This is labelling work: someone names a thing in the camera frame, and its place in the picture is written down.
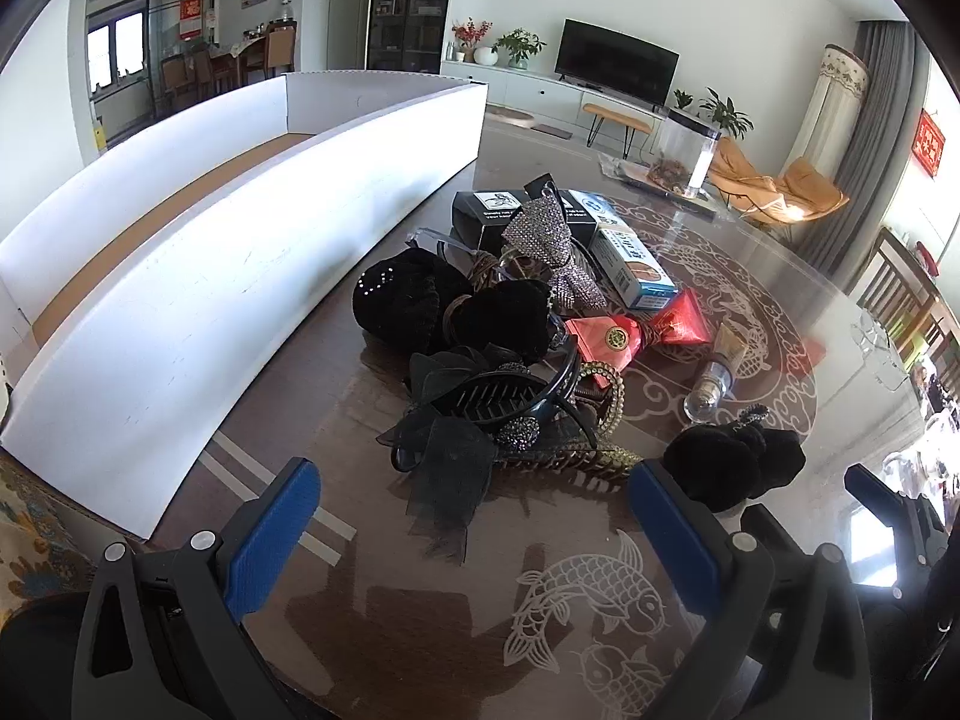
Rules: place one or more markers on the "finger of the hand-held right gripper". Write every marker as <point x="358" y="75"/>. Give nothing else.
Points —
<point x="776" y="529"/>
<point x="874" y="491"/>

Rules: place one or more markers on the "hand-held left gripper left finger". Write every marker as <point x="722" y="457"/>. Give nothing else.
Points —
<point x="270" y="532"/>

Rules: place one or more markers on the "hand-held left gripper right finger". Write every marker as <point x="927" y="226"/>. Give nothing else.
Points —
<point x="675" y="540"/>

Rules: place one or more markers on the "red candy packet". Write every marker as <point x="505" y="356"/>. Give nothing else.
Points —
<point x="607" y="337"/>

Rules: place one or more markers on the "blue and white medicine box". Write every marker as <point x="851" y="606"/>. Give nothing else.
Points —
<point x="630" y="270"/>

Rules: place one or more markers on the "long white cardboard box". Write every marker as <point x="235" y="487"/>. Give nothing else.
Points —
<point x="225" y="255"/>

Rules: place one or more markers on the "black box with white labels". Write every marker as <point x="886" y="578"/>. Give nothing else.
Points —
<point x="480" y="223"/>

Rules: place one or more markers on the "brown patterned desktop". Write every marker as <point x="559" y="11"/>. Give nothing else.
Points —
<point x="420" y="615"/>

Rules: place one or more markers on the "black pom-pom scrunchie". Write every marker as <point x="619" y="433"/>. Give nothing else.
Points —
<point x="720" y="465"/>

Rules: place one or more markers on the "gold beaded hair comb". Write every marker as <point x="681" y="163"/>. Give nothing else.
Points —
<point x="577" y="461"/>

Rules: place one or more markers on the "clear rimless eyeglasses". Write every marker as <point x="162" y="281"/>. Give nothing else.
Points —
<point x="877" y="349"/>

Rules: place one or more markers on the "gold rhinestone hair clip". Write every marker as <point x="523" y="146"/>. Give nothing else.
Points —
<point x="611" y="390"/>

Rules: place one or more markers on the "gold cosmetic tube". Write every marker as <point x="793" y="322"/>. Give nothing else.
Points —
<point x="724" y="367"/>

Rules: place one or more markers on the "black mesh bow hair clip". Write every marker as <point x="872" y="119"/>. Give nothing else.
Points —
<point x="450" y="465"/>

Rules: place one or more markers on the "wooden chair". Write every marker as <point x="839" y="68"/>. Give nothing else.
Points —
<point x="892" y="270"/>

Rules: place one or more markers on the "black claw hair clip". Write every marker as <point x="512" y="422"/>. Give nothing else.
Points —
<point x="495" y="397"/>

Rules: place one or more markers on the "floral patterned cloth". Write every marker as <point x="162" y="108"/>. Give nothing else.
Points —
<point x="37" y="532"/>

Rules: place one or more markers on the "plain black velvet scrunchie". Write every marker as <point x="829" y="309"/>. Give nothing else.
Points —
<point x="502" y="322"/>

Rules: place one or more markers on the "orange lounge chair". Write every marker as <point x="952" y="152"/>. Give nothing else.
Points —
<point x="802" y="187"/>

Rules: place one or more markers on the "rhinestone bow hair clip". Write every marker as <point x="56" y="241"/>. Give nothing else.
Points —
<point x="555" y="247"/>

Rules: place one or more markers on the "grey curtain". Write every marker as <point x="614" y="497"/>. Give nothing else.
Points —
<point x="885" y="165"/>

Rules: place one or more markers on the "covered standing air conditioner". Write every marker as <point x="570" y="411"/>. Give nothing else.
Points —
<point x="825" y="112"/>

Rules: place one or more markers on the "glass terrarium jar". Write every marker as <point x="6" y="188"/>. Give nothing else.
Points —
<point x="679" y="150"/>

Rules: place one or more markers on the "tall green potted plant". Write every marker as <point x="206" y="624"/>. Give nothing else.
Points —
<point x="724" y="112"/>

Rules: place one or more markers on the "wooden bench with metal legs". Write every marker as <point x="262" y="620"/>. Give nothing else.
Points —
<point x="615" y="112"/>

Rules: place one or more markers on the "small green potted plant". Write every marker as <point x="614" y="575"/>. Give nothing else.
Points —
<point x="682" y="99"/>

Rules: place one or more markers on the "white television cabinet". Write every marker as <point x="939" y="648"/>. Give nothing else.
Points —
<point x="540" y="94"/>

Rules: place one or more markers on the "dining table with chairs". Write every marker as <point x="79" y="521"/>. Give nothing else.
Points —
<point x="225" y="64"/>

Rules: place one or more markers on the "black television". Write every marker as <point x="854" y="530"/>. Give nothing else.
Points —
<point x="615" y="60"/>

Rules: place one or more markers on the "green leafy potted plant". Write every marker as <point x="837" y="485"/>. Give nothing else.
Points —
<point x="517" y="45"/>

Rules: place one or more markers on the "white round vase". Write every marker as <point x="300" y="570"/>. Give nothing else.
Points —
<point x="485" y="56"/>

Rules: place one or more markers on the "red window poster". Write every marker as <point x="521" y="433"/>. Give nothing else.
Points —
<point x="191" y="17"/>

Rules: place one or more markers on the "red flower arrangement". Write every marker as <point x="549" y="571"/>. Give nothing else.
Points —
<point x="469" y="34"/>

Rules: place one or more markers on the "dark glass display cabinet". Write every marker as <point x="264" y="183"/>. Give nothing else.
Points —
<point x="409" y="7"/>

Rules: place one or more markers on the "red wall hanging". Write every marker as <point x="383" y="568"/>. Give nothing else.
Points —
<point x="930" y="142"/>

